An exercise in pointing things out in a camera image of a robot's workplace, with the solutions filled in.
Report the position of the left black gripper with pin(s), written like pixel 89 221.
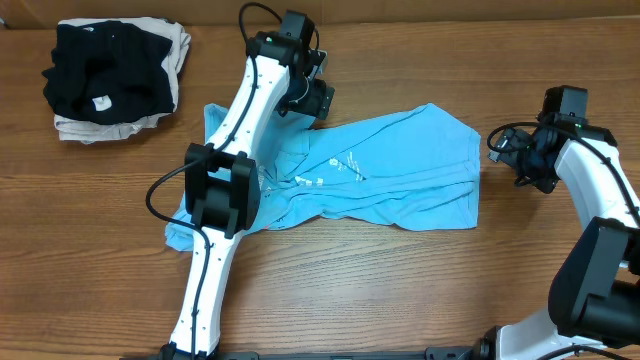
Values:
pixel 319 100

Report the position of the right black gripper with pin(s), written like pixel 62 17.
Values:
pixel 546 182

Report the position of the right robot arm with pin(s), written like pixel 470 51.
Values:
pixel 588 308

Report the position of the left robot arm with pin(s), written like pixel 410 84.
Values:
pixel 222 191

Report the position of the black folded garment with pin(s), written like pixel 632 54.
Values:
pixel 108 73

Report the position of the beige folded garment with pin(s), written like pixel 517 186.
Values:
pixel 88 132

